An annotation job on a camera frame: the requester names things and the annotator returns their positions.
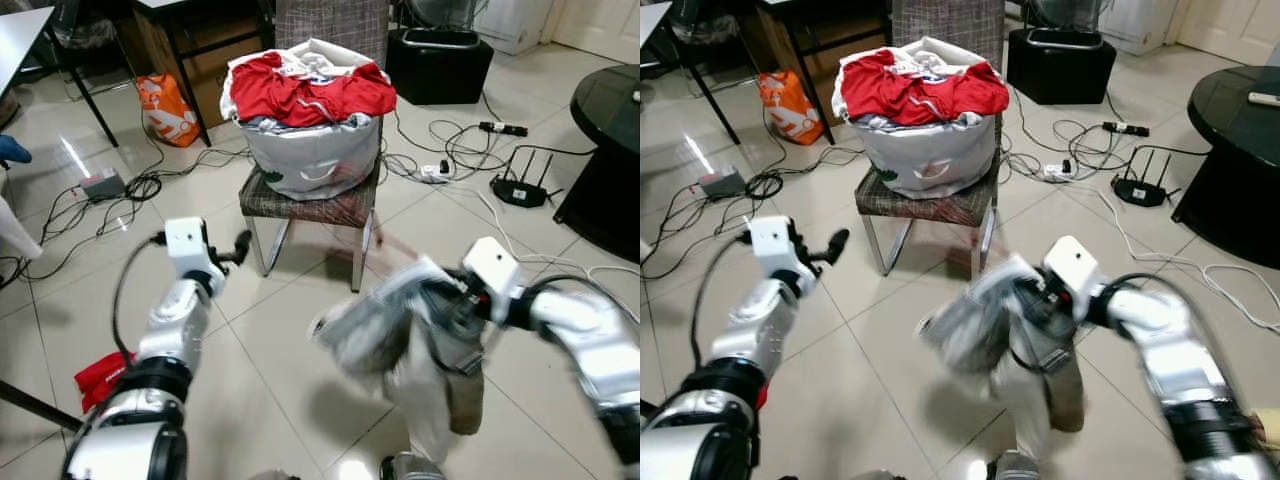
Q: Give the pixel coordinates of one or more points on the white jeans black stitching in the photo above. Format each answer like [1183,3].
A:
[380,335]
[985,335]

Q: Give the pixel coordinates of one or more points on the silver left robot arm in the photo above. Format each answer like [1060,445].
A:
[760,330]
[170,330]

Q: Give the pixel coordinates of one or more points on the white laundry bag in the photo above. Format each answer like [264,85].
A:
[925,165]
[310,165]

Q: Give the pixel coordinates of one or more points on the grey power box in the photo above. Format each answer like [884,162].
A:
[722,183]
[102,185]

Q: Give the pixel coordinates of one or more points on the black wifi router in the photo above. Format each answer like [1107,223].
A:
[1140,190]
[520,190]

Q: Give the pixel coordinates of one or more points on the white power strip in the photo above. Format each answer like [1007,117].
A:
[435,173]
[1058,170]

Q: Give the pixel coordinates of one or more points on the orange printed bag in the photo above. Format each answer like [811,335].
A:
[790,108]
[168,110]

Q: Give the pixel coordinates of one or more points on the red cloth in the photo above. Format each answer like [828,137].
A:
[105,380]
[762,398]

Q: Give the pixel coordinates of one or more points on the red sports garment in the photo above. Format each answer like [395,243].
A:
[300,95]
[920,92]

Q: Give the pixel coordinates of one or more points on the grey right robot leg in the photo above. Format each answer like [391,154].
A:
[1015,468]
[410,468]

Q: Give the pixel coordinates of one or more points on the black power strip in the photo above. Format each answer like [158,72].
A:
[1127,128]
[503,128]

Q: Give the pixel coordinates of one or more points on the printed cardboard box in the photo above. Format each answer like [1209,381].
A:
[835,50]
[215,60]

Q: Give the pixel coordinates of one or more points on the white long sleeve garment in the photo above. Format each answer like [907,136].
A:
[15,230]

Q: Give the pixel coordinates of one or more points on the blue jeans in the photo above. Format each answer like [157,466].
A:
[12,150]

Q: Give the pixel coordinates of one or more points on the black square box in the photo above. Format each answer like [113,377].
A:
[440,70]
[1060,70]

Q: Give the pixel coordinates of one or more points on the black round table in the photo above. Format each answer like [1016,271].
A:
[1235,120]
[605,110]

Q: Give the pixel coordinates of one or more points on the brown plaid chair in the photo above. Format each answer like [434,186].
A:
[335,20]
[950,20]

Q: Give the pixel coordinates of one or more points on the white table black legs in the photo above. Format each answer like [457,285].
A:
[20,40]
[650,15]

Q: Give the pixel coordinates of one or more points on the white remote control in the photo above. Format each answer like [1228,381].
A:
[1265,99]

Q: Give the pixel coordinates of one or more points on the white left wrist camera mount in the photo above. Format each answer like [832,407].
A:
[775,245]
[188,245]

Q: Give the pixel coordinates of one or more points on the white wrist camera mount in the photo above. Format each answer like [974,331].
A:
[495,270]
[775,245]
[1075,270]
[188,245]

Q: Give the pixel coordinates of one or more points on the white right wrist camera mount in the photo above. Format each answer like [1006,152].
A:
[1075,270]
[495,270]

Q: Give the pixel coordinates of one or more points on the black frame desk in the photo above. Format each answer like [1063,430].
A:
[184,80]
[805,80]

